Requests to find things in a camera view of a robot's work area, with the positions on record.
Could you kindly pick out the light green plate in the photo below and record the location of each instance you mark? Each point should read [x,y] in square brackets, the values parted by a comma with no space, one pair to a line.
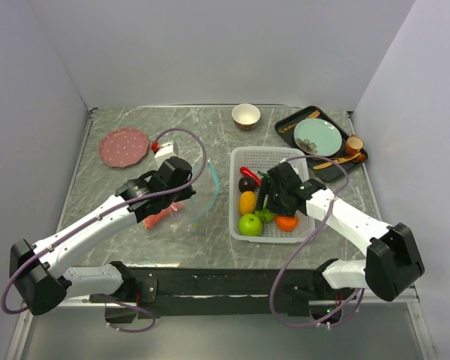
[315,136]

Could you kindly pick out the yellow mango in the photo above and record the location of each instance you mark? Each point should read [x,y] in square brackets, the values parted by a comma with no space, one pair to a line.
[247,203]

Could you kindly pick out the wooden spoon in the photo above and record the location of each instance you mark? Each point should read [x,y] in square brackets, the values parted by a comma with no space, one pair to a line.
[358,157]

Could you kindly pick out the red chili pepper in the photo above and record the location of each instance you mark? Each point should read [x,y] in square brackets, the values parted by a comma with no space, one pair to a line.
[247,172]

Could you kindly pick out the orange cup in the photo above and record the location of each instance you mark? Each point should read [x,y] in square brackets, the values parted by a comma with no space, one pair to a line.
[353,145]

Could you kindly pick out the clear zip bag blue zipper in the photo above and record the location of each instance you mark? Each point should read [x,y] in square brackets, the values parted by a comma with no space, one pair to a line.
[207,188]

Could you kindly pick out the white plastic basket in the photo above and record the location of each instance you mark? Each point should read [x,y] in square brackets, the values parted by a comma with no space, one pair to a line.
[262,158]

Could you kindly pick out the watermelon slice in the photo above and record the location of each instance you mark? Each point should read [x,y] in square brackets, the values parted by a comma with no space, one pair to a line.
[154,219]

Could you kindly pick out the green chili pepper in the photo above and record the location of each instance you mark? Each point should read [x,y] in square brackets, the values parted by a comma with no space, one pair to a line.
[263,174]

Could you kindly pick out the orange fruit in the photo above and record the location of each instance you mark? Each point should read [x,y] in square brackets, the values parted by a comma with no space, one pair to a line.
[286,224]

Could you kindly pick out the light green wrinkled fruit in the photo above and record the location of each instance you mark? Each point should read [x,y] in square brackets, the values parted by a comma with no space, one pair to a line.
[265,215]

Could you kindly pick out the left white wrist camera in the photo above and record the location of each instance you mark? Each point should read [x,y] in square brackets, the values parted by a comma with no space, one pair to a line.
[165,151]

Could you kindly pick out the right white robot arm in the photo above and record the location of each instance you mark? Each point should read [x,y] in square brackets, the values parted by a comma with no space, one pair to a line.
[392,261]

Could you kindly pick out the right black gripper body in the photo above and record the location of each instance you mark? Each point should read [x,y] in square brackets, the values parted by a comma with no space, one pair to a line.
[276,202]

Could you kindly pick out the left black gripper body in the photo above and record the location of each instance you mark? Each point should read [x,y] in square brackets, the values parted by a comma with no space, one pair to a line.
[185,193]

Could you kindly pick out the pink dotted plate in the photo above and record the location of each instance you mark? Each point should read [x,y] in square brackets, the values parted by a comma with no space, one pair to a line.
[123,147]

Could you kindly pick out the green apple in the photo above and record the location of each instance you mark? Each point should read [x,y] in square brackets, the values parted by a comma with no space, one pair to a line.
[250,225]

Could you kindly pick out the aluminium rail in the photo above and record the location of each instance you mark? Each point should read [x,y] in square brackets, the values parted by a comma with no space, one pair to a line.
[78,300]

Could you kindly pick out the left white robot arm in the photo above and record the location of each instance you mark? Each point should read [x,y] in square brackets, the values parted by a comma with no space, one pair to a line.
[44,273]

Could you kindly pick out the dark brown fruit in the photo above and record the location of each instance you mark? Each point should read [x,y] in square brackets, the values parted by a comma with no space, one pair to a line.
[247,183]

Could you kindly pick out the black tray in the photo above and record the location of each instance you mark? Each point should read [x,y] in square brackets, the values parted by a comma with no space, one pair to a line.
[285,127]

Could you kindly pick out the white and red bowl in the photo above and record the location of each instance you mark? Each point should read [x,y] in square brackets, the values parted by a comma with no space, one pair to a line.
[245,116]

